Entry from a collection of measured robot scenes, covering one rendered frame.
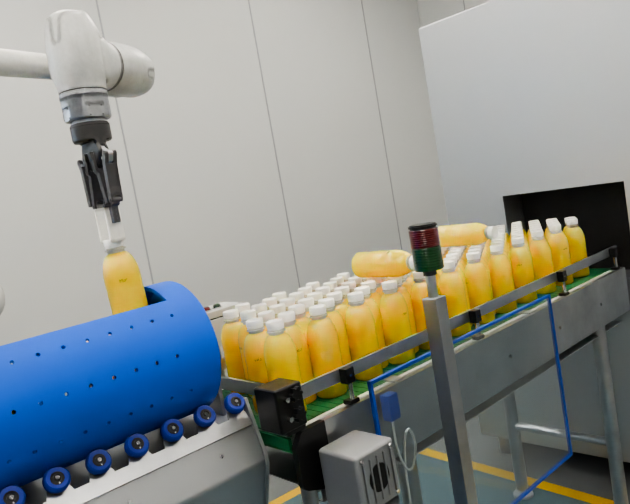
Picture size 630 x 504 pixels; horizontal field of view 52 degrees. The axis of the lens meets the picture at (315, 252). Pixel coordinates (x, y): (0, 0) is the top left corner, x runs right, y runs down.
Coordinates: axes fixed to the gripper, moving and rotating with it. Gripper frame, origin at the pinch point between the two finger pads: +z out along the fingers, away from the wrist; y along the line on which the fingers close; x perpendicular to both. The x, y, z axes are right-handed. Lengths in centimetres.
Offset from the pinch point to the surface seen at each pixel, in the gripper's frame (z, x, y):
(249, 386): 40.2, 22.0, 5.1
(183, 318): 20.2, 5.9, 11.1
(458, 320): 40, 81, 20
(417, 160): -10, 407, -239
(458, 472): 66, 51, 36
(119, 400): 30.6, -10.8, 13.2
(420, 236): 13, 50, 36
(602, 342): 69, 159, 21
